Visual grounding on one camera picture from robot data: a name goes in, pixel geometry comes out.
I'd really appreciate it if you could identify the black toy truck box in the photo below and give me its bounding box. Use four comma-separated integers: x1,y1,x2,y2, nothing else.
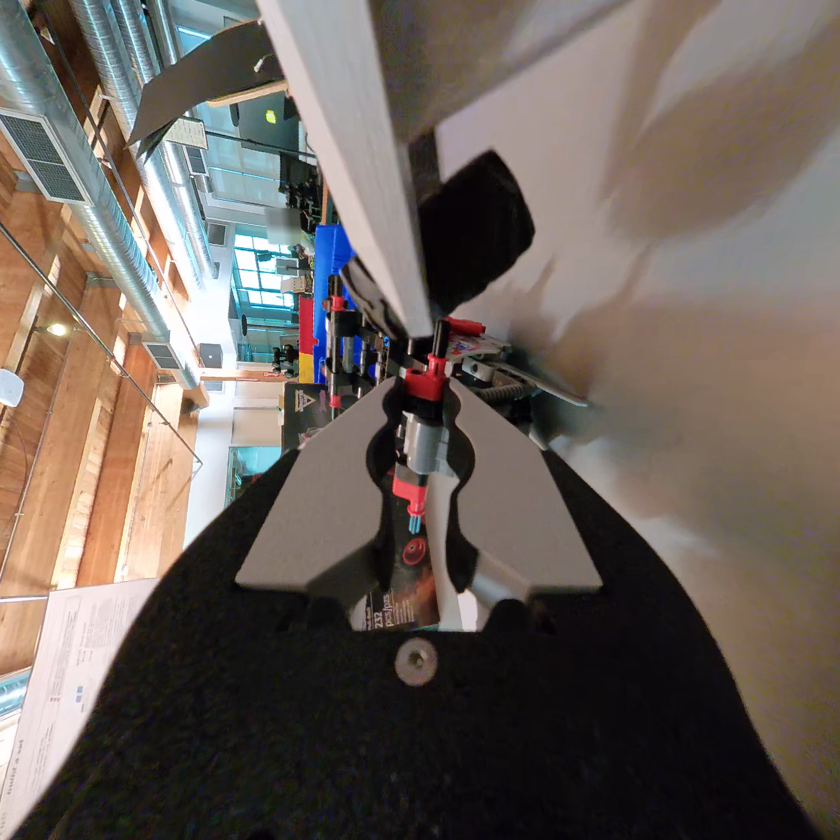
282,382,442,634

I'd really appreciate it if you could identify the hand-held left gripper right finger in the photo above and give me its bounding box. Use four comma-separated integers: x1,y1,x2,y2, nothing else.
441,379,603,614

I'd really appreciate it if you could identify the white printed paper sheet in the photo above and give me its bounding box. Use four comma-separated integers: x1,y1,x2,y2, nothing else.
0,577,161,837

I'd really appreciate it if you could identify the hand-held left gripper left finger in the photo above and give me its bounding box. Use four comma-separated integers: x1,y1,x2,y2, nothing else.
234,377,404,614

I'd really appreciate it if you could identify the narrow silver ventilation duct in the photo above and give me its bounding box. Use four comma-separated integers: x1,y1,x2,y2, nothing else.
69,0,221,277

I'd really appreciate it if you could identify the black red toy truck chassis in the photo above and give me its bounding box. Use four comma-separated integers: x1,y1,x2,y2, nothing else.
325,294,483,534

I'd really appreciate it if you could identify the grey toy truck body part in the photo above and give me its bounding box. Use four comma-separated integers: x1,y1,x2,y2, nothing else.
449,328,588,408

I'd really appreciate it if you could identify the small blue storage bin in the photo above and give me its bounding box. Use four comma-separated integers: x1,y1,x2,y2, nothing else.
312,289,342,385

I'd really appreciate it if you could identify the large silver ventilation duct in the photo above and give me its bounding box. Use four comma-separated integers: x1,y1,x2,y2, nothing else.
0,0,201,388

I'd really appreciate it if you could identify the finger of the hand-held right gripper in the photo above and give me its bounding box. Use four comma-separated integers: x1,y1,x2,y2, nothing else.
256,0,634,337

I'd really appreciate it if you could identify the black toy tire red hub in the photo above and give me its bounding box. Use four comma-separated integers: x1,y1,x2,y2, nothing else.
338,150,536,336

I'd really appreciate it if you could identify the large white air vent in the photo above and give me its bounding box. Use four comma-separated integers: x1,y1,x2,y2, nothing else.
0,108,89,204

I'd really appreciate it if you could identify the grey desk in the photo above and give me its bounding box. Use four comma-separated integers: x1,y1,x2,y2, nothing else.
436,0,840,834

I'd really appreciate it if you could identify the black hanging panel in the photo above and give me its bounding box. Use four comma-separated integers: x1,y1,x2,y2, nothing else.
125,20,286,148

